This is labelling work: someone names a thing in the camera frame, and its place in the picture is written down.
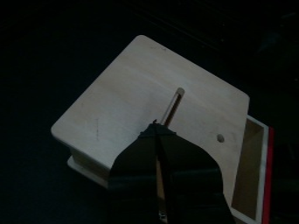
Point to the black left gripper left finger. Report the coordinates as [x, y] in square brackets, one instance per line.
[133, 172]

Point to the light wooden drawer box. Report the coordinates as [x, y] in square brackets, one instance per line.
[146, 96]

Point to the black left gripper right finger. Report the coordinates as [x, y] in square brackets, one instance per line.
[190, 178]

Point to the wooden drawer with red front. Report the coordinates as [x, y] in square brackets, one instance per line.
[252, 172]

